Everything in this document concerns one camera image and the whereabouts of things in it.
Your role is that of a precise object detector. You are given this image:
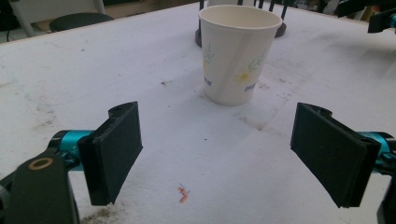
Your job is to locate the small orange scrap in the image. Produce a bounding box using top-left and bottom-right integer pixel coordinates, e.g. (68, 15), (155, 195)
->
(177, 186), (191, 204)

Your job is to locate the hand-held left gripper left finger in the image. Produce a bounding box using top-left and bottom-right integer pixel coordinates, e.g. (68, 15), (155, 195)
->
(48, 101), (144, 206)

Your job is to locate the black round stool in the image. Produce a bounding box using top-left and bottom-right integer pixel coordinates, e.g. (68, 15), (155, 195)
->
(49, 12), (116, 34)

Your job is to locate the dark wooden wire cup holder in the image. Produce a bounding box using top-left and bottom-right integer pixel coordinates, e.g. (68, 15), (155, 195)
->
(194, 0), (292, 49)

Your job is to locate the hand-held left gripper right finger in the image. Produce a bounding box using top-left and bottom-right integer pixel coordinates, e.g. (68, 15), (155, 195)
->
(290, 102), (396, 209)

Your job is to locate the white floral paper cup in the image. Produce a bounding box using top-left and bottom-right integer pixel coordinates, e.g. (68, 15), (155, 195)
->
(198, 4), (283, 107)

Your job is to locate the white foam mat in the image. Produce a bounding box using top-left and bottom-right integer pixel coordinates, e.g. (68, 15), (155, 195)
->
(0, 1), (396, 224)

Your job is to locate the white metal stand frame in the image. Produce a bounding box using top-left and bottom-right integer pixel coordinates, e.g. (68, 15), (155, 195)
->
(8, 0), (106, 37)

